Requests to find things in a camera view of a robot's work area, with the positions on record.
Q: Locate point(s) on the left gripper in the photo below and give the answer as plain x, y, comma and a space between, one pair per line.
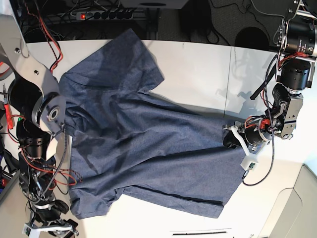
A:
251, 135

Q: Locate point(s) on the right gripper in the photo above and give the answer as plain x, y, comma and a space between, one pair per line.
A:
47, 219

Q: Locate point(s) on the blue t-shirt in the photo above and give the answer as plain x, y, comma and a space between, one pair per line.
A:
125, 141

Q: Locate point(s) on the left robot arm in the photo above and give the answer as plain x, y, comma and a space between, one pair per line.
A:
290, 72

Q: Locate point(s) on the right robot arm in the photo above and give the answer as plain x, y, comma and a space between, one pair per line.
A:
45, 144

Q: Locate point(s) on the grey storage bin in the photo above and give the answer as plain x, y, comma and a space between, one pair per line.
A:
9, 166

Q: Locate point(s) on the black power strip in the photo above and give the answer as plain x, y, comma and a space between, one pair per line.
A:
110, 15

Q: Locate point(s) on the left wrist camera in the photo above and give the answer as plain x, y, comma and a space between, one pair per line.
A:
249, 162

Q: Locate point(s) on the red handled cutters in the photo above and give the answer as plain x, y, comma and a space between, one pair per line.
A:
8, 114

